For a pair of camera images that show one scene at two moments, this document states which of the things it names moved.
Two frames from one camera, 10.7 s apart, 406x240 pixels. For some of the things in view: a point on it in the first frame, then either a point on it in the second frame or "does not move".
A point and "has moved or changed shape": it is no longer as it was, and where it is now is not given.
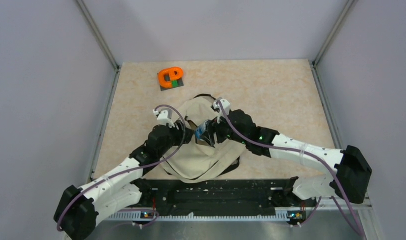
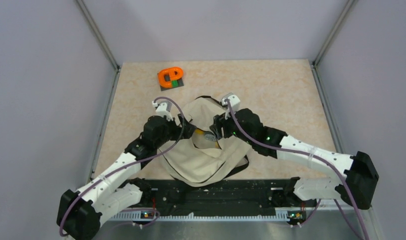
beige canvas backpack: x=193 y=161 does not move
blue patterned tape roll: x=201 y=129 has moved or changed shape
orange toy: x=170 y=78 does not move
